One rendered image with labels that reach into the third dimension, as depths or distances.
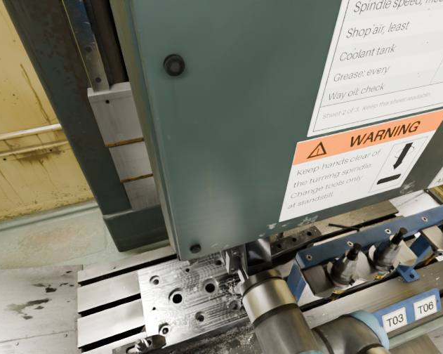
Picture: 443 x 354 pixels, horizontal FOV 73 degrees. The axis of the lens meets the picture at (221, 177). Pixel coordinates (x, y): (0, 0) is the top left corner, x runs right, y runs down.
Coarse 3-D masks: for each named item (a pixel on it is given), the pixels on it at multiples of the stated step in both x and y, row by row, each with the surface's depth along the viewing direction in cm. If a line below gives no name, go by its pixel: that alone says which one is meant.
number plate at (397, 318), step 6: (396, 312) 85; (402, 312) 85; (384, 318) 84; (390, 318) 84; (396, 318) 85; (402, 318) 85; (384, 324) 84; (390, 324) 85; (396, 324) 85; (402, 324) 86; (390, 330) 85
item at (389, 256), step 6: (390, 240) 62; (384, 246) 64; (390, 246) 62; (396, 246) 62; (378, 252) 66; (384, 252) 64; (390, 252) 63; (396, 252) 63; (378, 258) 66; (384, 258) 65; (390, 258) 64; (384, 264) 65; (390, 264) 65
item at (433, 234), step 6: (426, 228) 73; (432, 228) 73; (438, 228) 73; (426, 234) 72; (432, 234) 72; (438, 234) 72; (432, 240) 71; (438, 240) 71; (432, 246) 70; (438, 246) 70
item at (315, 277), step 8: (320, 264) 67; (304, 272) 65; (312, 272) 65; (320, 272) 65; (312, 280) 64; (320, 280) 64; (328, 280) 64; (312, 288) 63; (320, 288) 63; (328, 288) 63; (320, 296) 62; (328, 296) 62
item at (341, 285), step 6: (336, 258) 67; (330, 264) 66; (330, 270) 65; (330, 276) 64; (354, 276) 64; (336, 282) 63; (342, 282) 63; (348, 282) 64; (354, 282) 63; (336, 288) 64; (342, 288) 64
